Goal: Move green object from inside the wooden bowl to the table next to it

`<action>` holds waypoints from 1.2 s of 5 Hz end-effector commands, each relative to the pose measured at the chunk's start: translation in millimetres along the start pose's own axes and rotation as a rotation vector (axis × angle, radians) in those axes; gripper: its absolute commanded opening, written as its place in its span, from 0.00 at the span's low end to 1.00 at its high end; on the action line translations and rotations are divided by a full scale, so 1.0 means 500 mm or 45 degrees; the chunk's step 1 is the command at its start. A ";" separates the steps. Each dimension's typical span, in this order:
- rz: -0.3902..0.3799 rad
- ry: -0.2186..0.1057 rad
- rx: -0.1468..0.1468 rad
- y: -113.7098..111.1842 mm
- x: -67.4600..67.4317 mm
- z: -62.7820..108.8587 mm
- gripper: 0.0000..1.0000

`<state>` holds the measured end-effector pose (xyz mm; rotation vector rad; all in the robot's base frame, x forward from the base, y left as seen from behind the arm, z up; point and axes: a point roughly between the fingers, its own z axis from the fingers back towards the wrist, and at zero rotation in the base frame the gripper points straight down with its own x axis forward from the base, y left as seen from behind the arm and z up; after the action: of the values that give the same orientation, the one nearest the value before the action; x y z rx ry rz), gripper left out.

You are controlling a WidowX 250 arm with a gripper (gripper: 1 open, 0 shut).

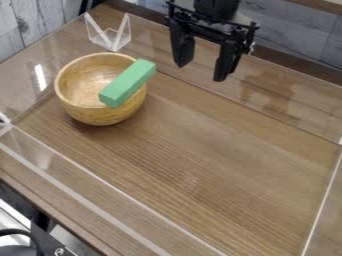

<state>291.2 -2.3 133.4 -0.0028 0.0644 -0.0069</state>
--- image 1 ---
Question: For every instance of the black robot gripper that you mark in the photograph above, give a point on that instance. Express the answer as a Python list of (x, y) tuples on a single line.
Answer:
[(212, 19)]

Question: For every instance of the clear acrylic tray wall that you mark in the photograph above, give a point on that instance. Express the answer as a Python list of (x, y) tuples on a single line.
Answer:
[(224, 168)]

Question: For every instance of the green rectangular block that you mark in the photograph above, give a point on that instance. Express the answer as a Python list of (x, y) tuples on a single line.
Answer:
[(127, 83)]

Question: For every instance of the round wooden bowl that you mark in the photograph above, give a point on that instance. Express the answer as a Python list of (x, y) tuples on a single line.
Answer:
[(79, 82)]

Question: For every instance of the clear acrylic corner bracket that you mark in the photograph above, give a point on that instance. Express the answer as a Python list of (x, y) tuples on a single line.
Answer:
[(109, 38)]

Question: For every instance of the black metal bracket with bolt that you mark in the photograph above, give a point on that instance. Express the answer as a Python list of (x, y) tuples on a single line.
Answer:
[(49, 246)]

